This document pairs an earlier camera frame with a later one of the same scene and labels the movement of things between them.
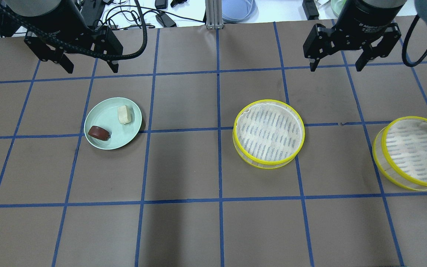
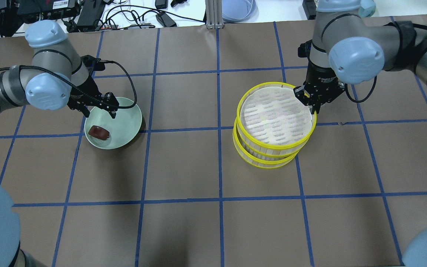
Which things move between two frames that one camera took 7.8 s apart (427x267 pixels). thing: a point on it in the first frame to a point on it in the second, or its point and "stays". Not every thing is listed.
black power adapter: [165, 21] stays
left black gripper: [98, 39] to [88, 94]
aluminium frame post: [214, 10] stays
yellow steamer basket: [413, 153] to [272, 116]
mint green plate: [104, 114] stays
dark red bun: [99, 133] stays
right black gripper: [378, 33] to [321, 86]
